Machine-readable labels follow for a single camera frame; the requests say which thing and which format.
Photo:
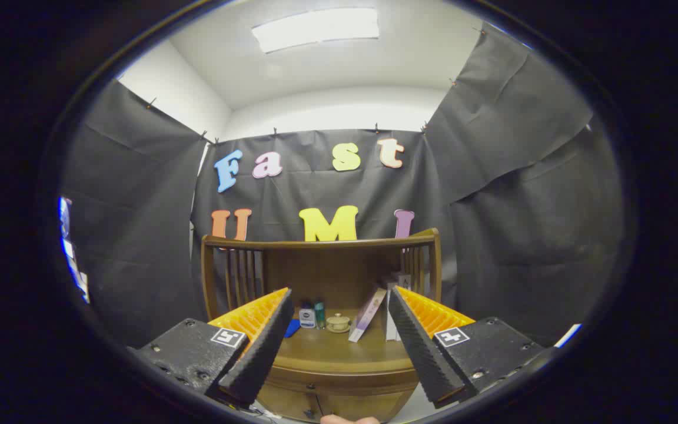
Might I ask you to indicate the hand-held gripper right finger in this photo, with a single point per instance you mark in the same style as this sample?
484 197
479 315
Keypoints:
427 353

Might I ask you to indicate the white blue-capped lotion bottle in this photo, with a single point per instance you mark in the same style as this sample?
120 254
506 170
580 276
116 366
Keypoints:
307 318

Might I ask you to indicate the slim teal bottle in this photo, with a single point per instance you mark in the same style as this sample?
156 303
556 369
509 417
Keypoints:
319 315

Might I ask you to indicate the wooden cabinet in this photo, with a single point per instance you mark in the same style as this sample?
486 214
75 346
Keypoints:
339 271

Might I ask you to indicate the wooden countertop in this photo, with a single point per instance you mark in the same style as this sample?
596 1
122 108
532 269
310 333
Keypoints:
339 353

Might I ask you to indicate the wooden drawer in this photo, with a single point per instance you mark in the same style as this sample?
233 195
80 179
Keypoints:
362 401

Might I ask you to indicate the beige lidded tea cup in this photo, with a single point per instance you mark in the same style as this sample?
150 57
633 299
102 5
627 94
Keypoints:
338 323

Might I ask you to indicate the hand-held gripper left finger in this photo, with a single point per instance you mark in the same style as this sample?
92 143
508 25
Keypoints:
259 356

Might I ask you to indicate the ceiling light panel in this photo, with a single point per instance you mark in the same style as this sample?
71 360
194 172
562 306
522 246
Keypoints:
315 28

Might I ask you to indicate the blue cloth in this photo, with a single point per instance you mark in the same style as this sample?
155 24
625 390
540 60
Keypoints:
292 328

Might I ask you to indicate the purple and white book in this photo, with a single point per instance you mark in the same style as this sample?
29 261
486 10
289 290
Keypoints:
367 315

